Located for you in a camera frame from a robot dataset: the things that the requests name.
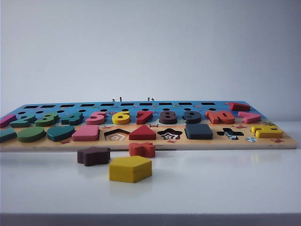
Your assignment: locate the dark blue square block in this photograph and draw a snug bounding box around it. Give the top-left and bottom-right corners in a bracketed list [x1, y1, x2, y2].
[184, 123, 214, 140]

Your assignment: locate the red number seven block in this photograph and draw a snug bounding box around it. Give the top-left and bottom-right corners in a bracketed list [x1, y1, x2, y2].
[136, 110, 155, 125]

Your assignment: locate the brown number eight block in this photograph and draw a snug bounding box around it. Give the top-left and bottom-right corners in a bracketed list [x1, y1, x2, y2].
[159, 110, 178, 125]

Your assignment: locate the red triangle block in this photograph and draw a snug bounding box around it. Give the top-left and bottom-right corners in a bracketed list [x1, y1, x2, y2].
[128, 124, 157, 140]

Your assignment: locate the yellow number six block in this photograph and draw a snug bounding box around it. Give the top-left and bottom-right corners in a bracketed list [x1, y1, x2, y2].
[111, 110, 131, 125]

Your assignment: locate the colourful wooden puzzle board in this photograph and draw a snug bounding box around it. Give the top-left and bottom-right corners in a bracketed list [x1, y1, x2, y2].
[0, 101, 298, 153]

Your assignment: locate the orange cross block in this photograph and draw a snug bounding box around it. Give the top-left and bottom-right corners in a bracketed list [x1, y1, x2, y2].
[128, 142, 156, 158]

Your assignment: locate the dark blue number nine block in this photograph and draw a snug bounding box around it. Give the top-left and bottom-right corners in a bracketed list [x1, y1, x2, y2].
[183, 110, 203, 125]

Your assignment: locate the pink number five block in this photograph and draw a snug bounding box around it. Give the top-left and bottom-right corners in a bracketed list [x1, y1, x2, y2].
[86, 111, 108, 125]

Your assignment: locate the yellow pentagon block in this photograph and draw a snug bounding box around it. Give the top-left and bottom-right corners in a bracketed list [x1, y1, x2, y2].
[109, 155, 153, 183]

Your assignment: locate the pink trapezoid block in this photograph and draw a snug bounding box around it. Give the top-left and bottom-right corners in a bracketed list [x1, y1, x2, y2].
[71, 124, 100, 142]

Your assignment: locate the orange number zero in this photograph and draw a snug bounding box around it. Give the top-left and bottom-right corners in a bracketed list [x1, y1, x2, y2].
[205, 110, 236, 125]

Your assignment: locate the brown star block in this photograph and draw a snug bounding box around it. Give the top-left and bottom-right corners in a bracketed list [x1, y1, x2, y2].
[77, 146, 111, 167]

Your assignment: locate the dark green number four block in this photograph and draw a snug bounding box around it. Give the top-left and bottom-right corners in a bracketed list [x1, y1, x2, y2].
[60, 112, 84, 126]

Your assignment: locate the red minus sign block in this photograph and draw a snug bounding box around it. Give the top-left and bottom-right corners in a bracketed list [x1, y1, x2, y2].
[230, 102, 251, 112]

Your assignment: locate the teal teardrop block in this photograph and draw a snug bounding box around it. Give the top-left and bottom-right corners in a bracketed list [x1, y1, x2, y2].
[46, 125, 76, 142]

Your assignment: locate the pink greater-than sign block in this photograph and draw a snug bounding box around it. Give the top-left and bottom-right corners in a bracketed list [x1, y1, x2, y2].
[238, 111, 262, 124]

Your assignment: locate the green number three block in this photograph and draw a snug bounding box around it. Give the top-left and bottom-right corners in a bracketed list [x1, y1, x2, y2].
[35, 112, 60, 127]

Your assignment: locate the yellow division sign block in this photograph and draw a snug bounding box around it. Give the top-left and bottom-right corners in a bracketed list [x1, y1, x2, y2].
[251, 125, 284, 139]

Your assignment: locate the green oval block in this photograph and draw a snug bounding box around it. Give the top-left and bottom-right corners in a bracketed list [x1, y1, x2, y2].
[17, 126, 47, 143]

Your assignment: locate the green number two block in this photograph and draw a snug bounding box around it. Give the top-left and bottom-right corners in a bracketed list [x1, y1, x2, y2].
[9, 113, 37, 128]

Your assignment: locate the pink number one block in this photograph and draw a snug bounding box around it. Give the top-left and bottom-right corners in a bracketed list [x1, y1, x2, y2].
[0, 114, 17, 129]

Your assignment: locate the teal rectangle block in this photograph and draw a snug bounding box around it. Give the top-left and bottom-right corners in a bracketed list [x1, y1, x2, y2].
[0, 128, 18, 143]

